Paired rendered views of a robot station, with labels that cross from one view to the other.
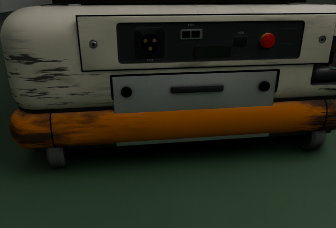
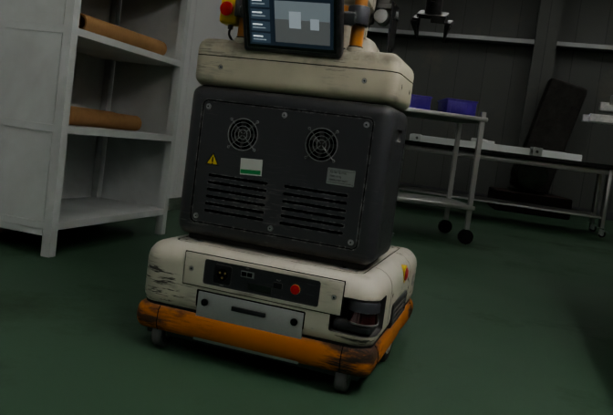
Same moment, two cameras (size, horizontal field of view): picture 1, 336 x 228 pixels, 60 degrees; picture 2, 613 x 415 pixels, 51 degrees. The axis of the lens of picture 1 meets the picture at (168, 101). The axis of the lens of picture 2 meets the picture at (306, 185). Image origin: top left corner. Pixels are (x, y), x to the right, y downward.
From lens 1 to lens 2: 1.21 m
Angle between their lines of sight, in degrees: 30
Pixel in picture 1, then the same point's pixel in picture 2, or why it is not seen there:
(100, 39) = (195, 266)
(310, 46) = (326, 300)
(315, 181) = (306, 401)
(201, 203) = (218, 384)
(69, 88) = (173, 291)
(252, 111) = (284, 338)
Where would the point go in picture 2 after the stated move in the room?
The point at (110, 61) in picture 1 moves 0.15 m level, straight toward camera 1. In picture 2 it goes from (198, 280) to (171, 293)
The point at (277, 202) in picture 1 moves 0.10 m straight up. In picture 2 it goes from (263, 398) to (268, 354)
